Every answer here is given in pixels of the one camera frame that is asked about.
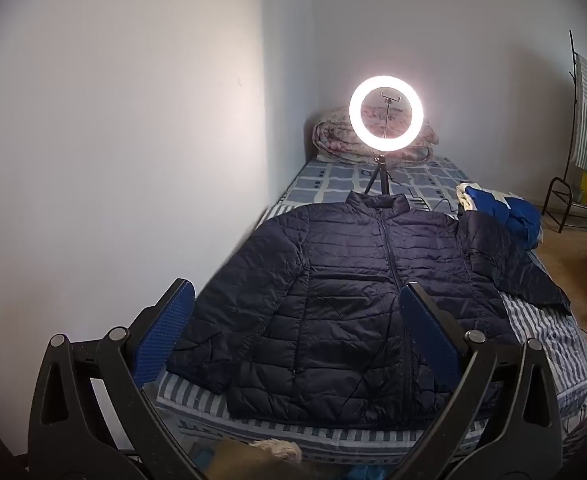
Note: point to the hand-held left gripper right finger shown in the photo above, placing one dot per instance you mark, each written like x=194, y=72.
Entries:
x=431, y=332

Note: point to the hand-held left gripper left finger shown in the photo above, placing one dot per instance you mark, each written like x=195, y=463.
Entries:
x=171, y=332

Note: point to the black tripod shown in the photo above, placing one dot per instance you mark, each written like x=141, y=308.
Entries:
x=381, y=165

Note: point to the navy puffer jacket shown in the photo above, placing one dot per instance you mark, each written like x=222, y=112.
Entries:
x=333, y=285

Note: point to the olive fur-trimmed garment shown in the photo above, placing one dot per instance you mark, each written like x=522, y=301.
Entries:
x=238, y=460

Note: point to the black clothes rack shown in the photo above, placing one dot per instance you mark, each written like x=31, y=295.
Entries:
x=571, y=110

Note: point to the folded floral quilt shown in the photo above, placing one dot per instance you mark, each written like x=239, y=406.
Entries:
x=331, y=135

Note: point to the striped bed sheet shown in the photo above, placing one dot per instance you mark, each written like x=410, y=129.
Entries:
x=548, y=340

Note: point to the phone clamp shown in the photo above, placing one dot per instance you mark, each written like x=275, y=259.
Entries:
x=389, y=95

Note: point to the blue and white jacket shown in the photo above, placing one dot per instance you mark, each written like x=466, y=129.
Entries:
x=503, y=210

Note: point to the blue checked blanket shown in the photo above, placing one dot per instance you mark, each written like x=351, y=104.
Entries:
x=323, y=180

